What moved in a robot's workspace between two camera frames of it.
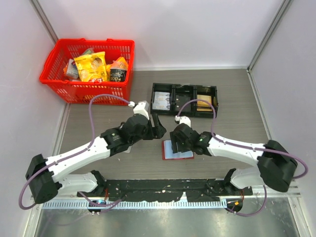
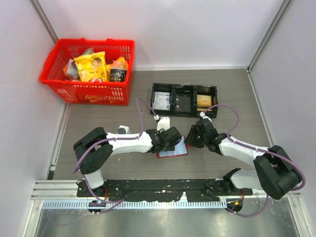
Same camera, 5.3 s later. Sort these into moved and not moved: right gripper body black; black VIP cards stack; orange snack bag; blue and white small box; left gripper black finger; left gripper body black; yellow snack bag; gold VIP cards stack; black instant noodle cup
Moved: left gripper black finger; right gripper body black; left gripper body black
Not moved: black VIP cards stack; yellow snack bag; blue and white small box; orange snack bag; gold VIP cards stack; black instant noodle cup
